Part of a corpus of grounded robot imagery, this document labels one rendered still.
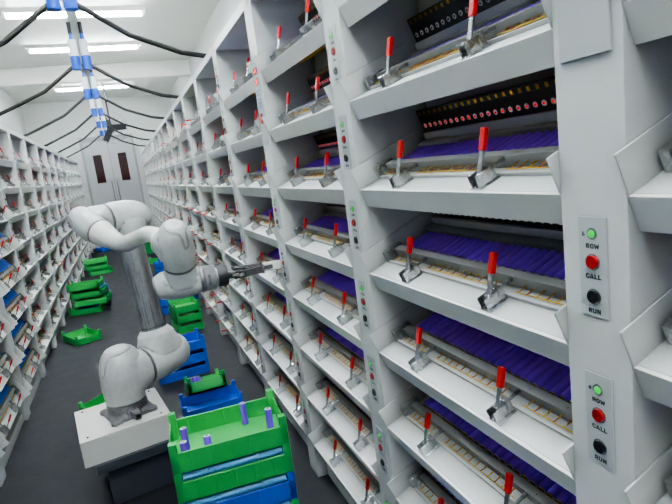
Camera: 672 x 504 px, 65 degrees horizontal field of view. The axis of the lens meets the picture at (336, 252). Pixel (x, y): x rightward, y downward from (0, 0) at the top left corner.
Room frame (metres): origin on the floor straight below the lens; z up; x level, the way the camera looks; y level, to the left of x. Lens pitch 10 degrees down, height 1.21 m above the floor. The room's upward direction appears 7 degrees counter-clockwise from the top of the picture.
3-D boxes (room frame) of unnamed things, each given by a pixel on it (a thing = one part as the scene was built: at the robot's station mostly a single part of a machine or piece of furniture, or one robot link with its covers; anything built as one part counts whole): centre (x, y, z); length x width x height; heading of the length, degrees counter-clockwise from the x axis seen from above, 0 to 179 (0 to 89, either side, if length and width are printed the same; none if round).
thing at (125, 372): (2.03, 0.91, 0.47); 0.18 x 0.16 x 0.22; 144
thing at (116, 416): (2.01, 0.90, 0.33); 0.22 x 0.18 x 0.06; 38
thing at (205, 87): (3.27, 0.60, 0.89); 0.20 x 0.09 x 1.78; 111
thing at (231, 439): (1.35, 0.36, 0.52); 0.30 x 0.20 x 0.08; 106
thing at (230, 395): (2.62, 0.75, 0.04); 0.30 x 0.20 x 0.08; 111
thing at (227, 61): (2.61, 0.35, 0.89); 0.20 x 0.09 x 1.78; 111
